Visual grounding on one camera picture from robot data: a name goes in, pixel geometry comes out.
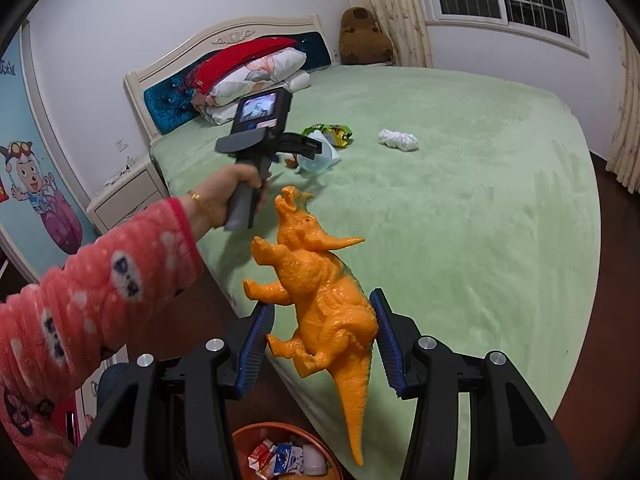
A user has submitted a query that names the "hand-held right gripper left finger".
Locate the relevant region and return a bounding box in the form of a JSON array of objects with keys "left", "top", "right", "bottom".
[{"left": 72, "top": 302, "right": 277, "bottom": 480}]

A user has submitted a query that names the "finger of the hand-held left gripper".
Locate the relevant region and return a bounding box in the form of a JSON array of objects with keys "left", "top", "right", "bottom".
[{"left": 272, "top": 131, "right": 326, "bottom": 158}]

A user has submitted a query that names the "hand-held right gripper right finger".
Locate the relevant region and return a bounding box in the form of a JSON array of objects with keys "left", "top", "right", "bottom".
[{"left": 369, "top": 287, "right": 563, "bottom": 480}]

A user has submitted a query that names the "clear plastic cup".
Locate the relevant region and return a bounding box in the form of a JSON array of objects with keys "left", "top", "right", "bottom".
[{"left": 296, "top": 129, "right": 342, "bottom": 176}]

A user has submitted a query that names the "orange toy dinosaur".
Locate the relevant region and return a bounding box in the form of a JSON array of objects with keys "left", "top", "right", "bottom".
[{"left": 243, "top": 185, "right": 379, "bottom": 467}]

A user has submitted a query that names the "orange woven trash bin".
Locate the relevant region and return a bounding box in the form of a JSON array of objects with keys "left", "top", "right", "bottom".
[{"left": 232, "top": 422, "right": 346, "bottom": 480}]

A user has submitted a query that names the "blue white milk carton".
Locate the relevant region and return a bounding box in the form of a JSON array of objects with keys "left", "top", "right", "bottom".
[{"left": 272, "top": 442, "right": 306, "bottom": 476}]

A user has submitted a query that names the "person's left forearm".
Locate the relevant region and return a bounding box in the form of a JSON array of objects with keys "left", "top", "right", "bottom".
[{"left": 0, "top": 195, "right": 207, "bottom": 480}]

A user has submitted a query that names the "person's left hand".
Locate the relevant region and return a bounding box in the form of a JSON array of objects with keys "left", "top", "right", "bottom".
[{"left": 192, "top": 164, "right": 273, "bottom": 228}]

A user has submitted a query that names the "green yellow snack wrapper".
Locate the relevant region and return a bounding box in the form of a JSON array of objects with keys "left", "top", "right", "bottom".
[{"left": 302, "top": 123, "right": 354, "bottom": 149}]

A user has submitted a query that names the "folded white floral quilt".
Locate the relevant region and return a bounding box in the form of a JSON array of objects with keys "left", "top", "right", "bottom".
[{"left": 200, "top": 72, "right": 311, "bottom": 125}]

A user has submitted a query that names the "white floral pillow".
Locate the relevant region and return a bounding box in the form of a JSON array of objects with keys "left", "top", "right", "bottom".
[{"left": 207, "top": 47, "right": 307, "bottom": 107}]

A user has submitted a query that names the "crumpled white tissue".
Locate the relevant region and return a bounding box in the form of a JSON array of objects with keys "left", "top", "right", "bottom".
[{"left": 377, "top": 128, "right": 420, "bottom": 152}]

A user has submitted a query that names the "green bed with white headboard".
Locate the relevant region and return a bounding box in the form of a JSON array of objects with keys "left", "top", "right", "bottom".
[{"left": 124, "top": 14, "right": 601, "bottom": 480}]

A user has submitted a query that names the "red white paper carton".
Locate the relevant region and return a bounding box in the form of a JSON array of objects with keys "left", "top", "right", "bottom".
[{"left": 248, "top": 439, "right": 278, "bottom": 473}]

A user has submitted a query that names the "cream nightstand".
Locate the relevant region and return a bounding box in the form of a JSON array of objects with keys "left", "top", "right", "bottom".
[
  {"left": 336, "top": 57, "right": 398, "bottom": 68},
  {"left": 86, "top": 152, "right": 168, "bottom": 233}
]

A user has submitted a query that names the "brown plush toy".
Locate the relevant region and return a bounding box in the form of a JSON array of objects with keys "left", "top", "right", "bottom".
[{"left": 339, "top": 6, "right": 393, "bottom": 65}]

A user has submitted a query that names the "green bed blanket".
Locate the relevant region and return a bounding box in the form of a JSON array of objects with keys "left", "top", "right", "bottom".
[{"left": 150, "top": 65, "right": 601, "bottom": 467}]

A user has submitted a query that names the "floral cream curtain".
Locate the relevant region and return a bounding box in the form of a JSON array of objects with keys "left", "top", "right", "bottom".
[
  {"left": 606, "top": 25, "right": 640, "bottom": 188},
  {"left": 350, "top": 0, "right": 433, "bottom": 68}
]

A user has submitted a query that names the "cartoon printed wardrobe door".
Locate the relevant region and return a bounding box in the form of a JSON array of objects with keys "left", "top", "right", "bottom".
[{"left": 0, "top": 25, "right": 101, "bottom": 281}]

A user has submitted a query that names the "gold bracelet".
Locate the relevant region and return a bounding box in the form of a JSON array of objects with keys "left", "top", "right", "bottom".
[{"left": 187, "top": 191, "right": 221, "bottom": 226}]

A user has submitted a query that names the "white charger cable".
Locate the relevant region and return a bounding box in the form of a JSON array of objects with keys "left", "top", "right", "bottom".
[{"left": 97, "top": 157, "right": 138, "bottom": 191}]

